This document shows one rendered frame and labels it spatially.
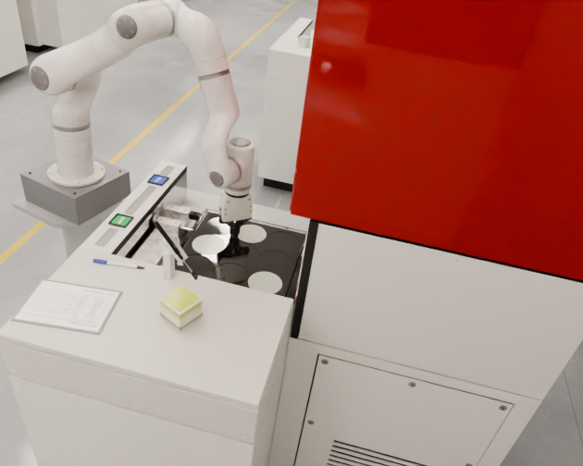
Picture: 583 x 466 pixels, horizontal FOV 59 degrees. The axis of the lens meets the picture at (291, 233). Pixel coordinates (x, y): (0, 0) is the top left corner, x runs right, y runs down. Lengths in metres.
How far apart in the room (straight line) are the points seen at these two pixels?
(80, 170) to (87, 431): 0.86
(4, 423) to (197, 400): 1.33
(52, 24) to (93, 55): 4.33
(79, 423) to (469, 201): 1.09
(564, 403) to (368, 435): 1.31
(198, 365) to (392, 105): 0.70
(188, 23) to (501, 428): 1.40
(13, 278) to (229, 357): 1.95
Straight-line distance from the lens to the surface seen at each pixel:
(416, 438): 1.74
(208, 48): 1.43
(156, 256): 1.62
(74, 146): 1.86
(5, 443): 2.36
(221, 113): 1.45
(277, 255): 1.61
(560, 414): 2.78
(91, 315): 1.34
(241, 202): 1.57
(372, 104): 1.07
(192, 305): 1.24
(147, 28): 1.47
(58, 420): 1.52
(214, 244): 1.63
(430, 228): 1.19
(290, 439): 1.86
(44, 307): 1.38
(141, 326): 1.30
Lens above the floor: 1.91
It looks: 36 degrees down
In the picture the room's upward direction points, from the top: 8 degrees clockwise
